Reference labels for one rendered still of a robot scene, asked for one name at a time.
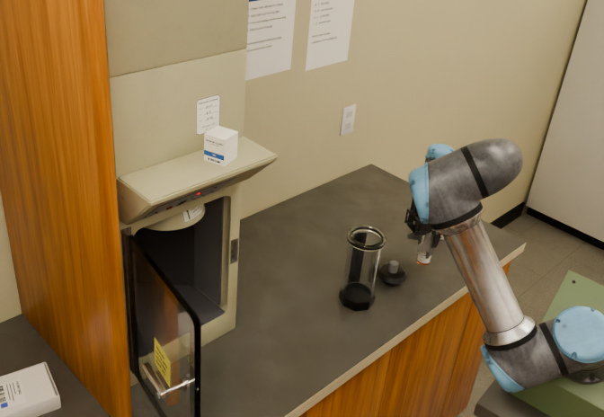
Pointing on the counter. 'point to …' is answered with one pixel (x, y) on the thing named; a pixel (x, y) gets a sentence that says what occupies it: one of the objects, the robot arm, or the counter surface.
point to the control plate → (188, 198)
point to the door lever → (161, 383)
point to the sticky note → (162, 362)
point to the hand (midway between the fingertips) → (425, 250)
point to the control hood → (185, 179)
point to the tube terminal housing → (181, 146)
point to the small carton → (220, 146)
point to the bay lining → (190, 252)
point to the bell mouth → (180, 220)
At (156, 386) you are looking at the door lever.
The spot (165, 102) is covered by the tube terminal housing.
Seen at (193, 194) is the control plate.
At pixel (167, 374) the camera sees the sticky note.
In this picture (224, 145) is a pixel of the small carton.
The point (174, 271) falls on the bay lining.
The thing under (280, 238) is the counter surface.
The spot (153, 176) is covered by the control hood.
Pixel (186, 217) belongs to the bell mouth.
